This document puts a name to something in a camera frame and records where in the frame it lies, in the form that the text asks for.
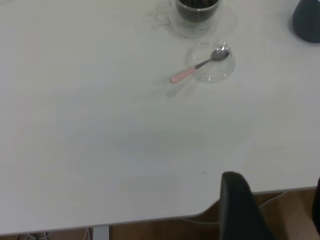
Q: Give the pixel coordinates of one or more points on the dark grey ceramic mug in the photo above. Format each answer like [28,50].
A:
[307,22]

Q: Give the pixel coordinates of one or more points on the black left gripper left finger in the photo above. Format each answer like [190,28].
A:
[237,212]

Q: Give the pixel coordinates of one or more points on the clear double-wall glass cup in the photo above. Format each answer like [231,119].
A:
[175,27]

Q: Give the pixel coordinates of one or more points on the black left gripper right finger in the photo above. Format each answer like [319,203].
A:
[317,207]

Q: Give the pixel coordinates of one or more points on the white table leg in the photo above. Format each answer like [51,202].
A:
[101,233]

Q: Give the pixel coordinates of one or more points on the clear glass saucer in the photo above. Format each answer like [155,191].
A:
[220,72]

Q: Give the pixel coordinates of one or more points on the dark coffee beans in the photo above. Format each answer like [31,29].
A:
[196,11]

